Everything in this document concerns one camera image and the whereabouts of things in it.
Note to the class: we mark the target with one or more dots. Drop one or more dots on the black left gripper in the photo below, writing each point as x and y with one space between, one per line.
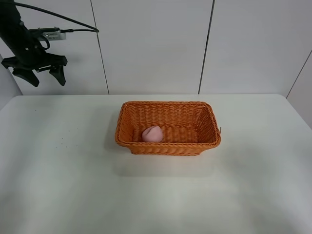
34 57

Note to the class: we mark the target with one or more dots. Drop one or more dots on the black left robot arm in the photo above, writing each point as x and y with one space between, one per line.
12 27

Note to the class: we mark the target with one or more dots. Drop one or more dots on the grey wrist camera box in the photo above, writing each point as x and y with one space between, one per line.
50 34

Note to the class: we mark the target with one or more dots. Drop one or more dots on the orange wicker basket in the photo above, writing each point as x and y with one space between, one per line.
189 127

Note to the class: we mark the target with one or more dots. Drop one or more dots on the pink peach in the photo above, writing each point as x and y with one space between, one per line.
152 134

